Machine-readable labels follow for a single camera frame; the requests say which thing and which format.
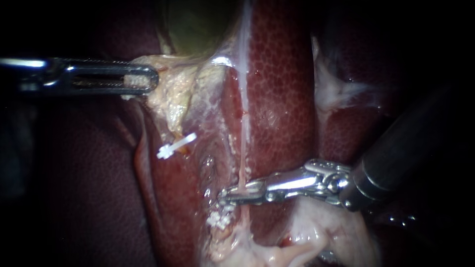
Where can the right arm instrument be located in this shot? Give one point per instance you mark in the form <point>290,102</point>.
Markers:
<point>308,181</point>

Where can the left arm instrument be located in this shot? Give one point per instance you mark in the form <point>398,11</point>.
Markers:
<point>37,68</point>

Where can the gallbladder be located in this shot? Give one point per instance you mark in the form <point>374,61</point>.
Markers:
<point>174,89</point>

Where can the dark right arm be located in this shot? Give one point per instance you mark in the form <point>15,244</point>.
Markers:
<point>400,155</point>

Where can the dark red liver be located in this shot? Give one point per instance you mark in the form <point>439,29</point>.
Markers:
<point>282,92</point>

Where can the white clip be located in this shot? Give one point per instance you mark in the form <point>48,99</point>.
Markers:
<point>176,145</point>

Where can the pale fatty tissue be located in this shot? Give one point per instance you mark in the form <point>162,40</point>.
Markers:
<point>330,89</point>
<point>315,237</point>

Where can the right arm instrument jaw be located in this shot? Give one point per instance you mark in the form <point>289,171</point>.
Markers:
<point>250,186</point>
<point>245,199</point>

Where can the left arm instrument jaw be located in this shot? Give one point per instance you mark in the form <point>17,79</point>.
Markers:
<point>111,66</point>

